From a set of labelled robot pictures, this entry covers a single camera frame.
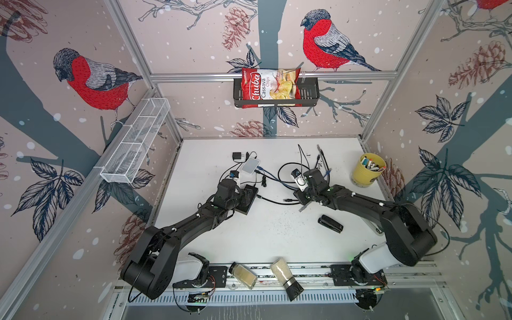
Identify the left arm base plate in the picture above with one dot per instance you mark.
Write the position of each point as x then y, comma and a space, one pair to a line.
194, 270

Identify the black network switch box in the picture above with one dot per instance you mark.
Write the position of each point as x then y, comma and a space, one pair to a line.
253, 195

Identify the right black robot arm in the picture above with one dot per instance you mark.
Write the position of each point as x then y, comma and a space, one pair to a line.
408, 237

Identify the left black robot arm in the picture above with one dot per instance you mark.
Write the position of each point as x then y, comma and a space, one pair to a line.
153, 261

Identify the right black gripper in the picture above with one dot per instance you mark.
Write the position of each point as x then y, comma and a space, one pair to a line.
297, 195

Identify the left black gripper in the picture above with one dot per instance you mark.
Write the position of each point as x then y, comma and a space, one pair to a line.
244, 197

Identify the black wall basket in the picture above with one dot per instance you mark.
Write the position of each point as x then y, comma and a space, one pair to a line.
308, 88

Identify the black power adapter with cable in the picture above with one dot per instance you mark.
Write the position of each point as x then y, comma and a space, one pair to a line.
241, 157

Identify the white wire mesh shelf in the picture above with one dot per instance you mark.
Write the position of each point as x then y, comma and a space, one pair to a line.
129, 155

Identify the red cassava chips bag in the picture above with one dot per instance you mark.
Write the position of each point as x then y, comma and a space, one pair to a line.
269, 84

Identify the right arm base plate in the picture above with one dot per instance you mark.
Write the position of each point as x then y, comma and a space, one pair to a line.
353, 273

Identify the glass spice jar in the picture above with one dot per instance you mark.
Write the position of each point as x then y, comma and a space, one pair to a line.
243, 274

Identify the black stapler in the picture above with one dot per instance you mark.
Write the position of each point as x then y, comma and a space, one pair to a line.
330, 223

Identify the yellow cup with pens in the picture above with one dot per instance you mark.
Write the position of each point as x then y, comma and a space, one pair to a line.
368, 169

